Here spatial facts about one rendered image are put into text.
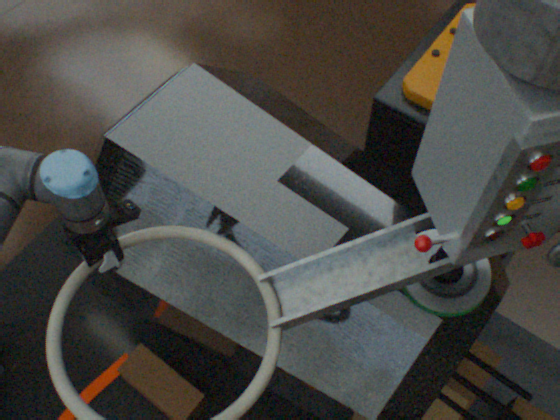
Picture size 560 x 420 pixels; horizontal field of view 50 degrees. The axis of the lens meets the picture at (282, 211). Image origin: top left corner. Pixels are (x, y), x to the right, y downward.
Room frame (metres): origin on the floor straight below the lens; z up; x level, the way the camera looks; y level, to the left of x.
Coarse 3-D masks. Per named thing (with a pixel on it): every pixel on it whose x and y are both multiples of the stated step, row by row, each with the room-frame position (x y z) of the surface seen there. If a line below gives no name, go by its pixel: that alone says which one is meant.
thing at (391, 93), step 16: (464, 0) 1.72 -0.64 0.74; (448, 16) 1.64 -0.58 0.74; (432, 32) 1.56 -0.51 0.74; (416, 48) 1.49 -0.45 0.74; (400, 80) 1.35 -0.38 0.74; (384, 96) 1.28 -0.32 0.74; (400, 96) 1.28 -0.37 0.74; (384, 112) 1.25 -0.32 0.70; (400, 112) 1.22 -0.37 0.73; (416, 112) 1.21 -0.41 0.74; (368, 128) 1.28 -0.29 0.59; (384, 128) 1.24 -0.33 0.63; (400, 128) 1.21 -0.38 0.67; (416, 128) 1.18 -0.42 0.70; (368, 144) 1.27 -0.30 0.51; (384, 144) 1.23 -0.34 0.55; (400, 144) 1.21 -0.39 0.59; (416, 144) 1.17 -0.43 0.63; (384, 160) 1.23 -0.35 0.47; (400, 160) 1.20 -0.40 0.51; (400, 176) 1.19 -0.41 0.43; (512, 256) 1.08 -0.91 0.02
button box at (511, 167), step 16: (512, 144) 0.48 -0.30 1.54; (528, 144) 0.47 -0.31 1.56; (544, 144) 0.47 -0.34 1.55; (512, 160) 0.47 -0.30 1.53; (528, 160) 0.47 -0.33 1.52; (496, 176) 0.48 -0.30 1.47; (512, 176) 0.46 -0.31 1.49; (544, 176) 0.48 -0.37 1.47; (496, 192) 0.46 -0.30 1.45; (512, 192) 0.47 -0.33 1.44; (528, 192) 0.47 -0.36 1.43; (480, 208) 0.47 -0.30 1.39; (496, 208) 0.46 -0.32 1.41; (528, 208) 0.48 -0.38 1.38; (480, 224) 0.46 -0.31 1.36; (512, 224) 0.48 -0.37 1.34; (464, 240) 0.47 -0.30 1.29; (480, 240) 0.47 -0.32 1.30; (496, 240) 0.47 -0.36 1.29
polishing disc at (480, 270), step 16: (464, 272) 0.60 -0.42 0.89; (480, 272) 0.60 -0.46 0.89; (416, 288) 0.56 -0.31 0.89; (432, 288) 0.56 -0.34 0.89; (448, 288) 0.56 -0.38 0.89; (464, 288) 0.56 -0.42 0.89; (480, 288) 0.56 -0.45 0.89; (432, 304) 0.52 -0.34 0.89; (448, 304) 0.52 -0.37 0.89; (464, 304) 0.52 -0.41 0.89
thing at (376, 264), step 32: (416, 224) 0.64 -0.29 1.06; (320, 256) 0.59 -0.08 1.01; (352, 256) 0.60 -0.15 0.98; (384, 256) 0.59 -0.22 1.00; (416, 256) 0.58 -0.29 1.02; (288, 288) 0.54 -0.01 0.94; (320, 288) 0.53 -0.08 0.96; (352, 288) 0.53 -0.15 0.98; (384, 288) 0.50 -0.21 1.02; (288, 320) 0.45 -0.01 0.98
